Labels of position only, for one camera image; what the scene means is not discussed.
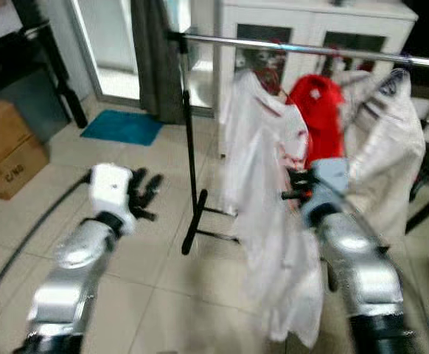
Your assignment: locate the blue floor mat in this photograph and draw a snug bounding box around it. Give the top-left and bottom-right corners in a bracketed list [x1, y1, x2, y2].
[80, 109, 164, 146]

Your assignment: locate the grey curtain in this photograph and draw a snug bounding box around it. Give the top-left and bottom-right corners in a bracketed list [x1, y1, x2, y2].
[130, 0, 195, 124]

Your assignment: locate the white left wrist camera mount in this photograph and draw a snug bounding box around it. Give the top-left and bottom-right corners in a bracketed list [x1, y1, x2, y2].
[89, 164, 134, 221]

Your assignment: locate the black metal stand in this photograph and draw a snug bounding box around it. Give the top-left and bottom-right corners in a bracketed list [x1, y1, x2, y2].
[0, 18, 90, 145]

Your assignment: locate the printed cardboard box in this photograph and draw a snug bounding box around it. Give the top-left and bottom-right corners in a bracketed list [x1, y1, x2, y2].
[0, 100, 51, 200]

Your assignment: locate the pale grey white garment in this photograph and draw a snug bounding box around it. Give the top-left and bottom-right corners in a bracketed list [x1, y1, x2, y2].
[340, 68, 427, 240]

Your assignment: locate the white glass-door cabinet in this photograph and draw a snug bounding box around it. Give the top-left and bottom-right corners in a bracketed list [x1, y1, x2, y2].
[214, 0, 419, 156]

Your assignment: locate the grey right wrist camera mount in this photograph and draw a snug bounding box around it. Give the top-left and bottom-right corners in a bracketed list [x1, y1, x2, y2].
[301, 157, 349, 226]

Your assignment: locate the black chrome clothes rack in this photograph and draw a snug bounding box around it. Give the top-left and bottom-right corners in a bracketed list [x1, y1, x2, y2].
[167, 29, 429, 255]

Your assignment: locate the red shirt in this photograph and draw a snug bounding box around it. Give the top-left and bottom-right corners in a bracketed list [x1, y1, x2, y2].
[287, 74, 346, 167]

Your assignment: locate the white framed glass door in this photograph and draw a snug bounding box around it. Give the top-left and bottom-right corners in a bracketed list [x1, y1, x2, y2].
[67, 0, 143, 104]

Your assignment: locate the white long shirt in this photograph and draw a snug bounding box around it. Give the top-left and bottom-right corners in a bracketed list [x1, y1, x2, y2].
[218, 70, 326, 347]

